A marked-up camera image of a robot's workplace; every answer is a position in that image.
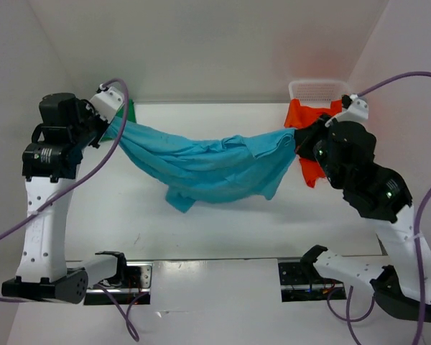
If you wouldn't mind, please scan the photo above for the green t shirt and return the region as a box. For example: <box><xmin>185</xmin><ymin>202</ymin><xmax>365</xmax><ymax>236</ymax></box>
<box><xmin>116</xmin><ymin>99</ymin><xmax>136</xmax><ymax>123</ymax></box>

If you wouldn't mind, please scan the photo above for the light blue t shirt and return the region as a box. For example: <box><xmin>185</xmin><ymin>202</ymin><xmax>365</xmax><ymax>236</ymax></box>
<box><xmin>106</xmin><ymin>117</ymin><xmax>295</xmax><ymax>213</ymax></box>

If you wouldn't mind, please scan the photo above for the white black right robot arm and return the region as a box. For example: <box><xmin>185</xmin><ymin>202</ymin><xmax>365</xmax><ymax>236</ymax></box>
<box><xmin>295</xmin><ymin>115</ymin><xmax>431</xmax><ymax>323</ymax></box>

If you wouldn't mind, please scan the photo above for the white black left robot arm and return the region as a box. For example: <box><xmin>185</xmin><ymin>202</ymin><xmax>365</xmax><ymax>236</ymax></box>
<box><xmin>1</xmin><ymin>87</ymin><xmax>129</xmax><ymax>304</ymax></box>

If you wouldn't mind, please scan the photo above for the orange t shirt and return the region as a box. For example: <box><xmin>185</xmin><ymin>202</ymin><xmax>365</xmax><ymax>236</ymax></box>
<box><xmin>284</xmin><ymin>98</ymin><xmax>342</xmax><ymax>188</ymax></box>

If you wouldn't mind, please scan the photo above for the white plastic basket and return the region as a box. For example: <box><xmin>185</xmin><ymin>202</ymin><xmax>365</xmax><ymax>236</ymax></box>
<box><xmin>288</xmin><ymin>79</ymin><xmax>351</xmax><ymax>107</ymax></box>

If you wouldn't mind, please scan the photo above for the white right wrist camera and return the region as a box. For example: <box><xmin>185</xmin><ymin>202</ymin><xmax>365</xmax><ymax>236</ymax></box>
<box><xmin>325</xmin><ymin>94</ymin><xmax>369</xmax><ymax>127</ymax></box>

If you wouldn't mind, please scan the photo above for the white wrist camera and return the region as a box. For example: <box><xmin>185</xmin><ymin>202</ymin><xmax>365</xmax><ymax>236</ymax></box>
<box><xmin>325</xmin><ymin>94</ymin><xmax>369</xmax><ymax>127</ymax></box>
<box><xmin>89</xmin><ymin>85</ymin><xmax>126</xmax><ymax>123</ymax></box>

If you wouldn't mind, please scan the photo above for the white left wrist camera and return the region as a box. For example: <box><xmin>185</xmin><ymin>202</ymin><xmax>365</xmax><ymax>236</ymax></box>
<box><xmin>89</xmin><ymin>85</ymin><xmax>126</xmax><ymax>123</ymax></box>

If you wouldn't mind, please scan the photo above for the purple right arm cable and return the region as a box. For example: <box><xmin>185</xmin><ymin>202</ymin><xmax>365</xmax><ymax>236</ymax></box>
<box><xmin>326</xmin><ymin>71</ymin><xmax>431</xmax><ymax>345</ymax></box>

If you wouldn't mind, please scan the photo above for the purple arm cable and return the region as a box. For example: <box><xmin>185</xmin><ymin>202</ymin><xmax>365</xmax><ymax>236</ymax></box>
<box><xmin>0</xmin><ymin>78</ymin><xmax>141</xmax><ymax>342</ymax></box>
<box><xmin>326</xmin><ymin>71</ymin><xmax>431</xmax><ymax>345</ymax></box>

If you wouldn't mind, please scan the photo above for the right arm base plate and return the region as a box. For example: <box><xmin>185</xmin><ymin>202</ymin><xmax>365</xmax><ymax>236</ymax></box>
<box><xmin>278</xmin><ymin>260</ymin><xmax>346</xmax><ymax>303</ymax></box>

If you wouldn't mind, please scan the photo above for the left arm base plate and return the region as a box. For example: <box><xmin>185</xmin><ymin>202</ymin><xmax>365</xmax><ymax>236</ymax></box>
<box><xmin>83</xmin><ymin>261</ymin><xmax>154</xmax><ymax>306</ymax></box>

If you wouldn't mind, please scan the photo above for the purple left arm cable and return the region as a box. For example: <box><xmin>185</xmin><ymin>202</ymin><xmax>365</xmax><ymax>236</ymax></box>
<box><xmin>0</xmin><ymin>78</ymin><xmax>141</xmax><ymax>342</ymax></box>

